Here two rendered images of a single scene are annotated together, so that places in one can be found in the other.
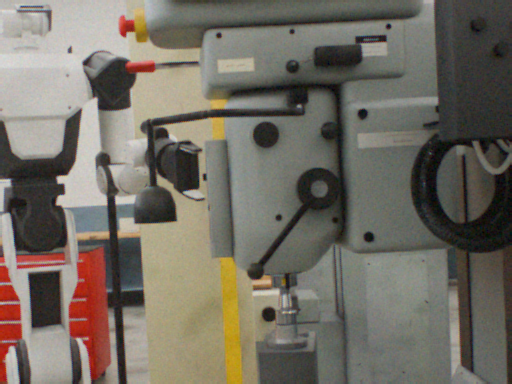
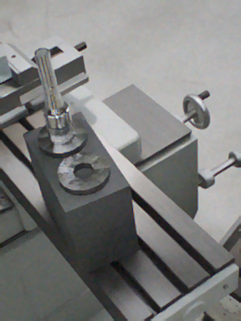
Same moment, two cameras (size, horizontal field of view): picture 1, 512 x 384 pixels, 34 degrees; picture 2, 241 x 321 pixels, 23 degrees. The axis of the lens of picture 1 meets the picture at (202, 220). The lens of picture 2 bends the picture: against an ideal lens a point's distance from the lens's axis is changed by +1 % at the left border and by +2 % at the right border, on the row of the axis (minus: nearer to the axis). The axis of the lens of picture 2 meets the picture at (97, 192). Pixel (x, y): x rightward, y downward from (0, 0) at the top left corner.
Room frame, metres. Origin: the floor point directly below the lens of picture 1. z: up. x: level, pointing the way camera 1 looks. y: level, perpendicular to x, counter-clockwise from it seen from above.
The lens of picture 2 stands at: (2.57, -0.45, 1.83)
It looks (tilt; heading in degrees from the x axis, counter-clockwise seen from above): 48 degrees down; 156
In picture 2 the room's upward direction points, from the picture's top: 11 degrees counter-clockwise
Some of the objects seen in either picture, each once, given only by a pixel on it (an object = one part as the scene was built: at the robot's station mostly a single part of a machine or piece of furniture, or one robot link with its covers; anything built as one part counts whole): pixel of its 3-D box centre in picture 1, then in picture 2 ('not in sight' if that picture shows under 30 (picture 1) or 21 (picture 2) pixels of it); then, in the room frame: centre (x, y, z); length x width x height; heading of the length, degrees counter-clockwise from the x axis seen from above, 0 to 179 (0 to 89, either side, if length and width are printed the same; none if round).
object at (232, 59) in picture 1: (296, 62); not in sight; (1.51, -0.18, 1.68); 0.34 x 0.24 x 0.10; 92
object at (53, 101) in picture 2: (284, 285); (48, 81); (1.83, -0.17, 1.24); 0.03 x 0.03 x 0.11
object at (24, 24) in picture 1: (22, 28); not in sight; (2.10, 0.42, 1.88); 0.10 x 0.07 x 0.09; 110
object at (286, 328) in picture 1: (286, 327); (59, 124); (1.83, -0.17, 1.14); 0.05 x 0.05 x 0.06
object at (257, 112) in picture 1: (257, 112); not in sight; (1.30, -0.10, 1.58); 0.17 x 0.01 x 0.01; 117
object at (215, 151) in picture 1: (218, 198); not in sight; (1.50, -0.03, 1.45); 0.04 x 0.04 x 0.21; 2
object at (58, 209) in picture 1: (36, 228); not in sight; (2.13, 0.42, 1.38); 0.14 x 0.13 x 0.12; 110
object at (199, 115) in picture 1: (181, 118); not in sight; (1.33, 0.02, 1.58); 0.17 x 0.01 x 0.01; 37
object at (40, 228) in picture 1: (32, 215); not in sight; (2.18, 0.44, 1.41); 0.28 x 0.13 x 0.18; 20
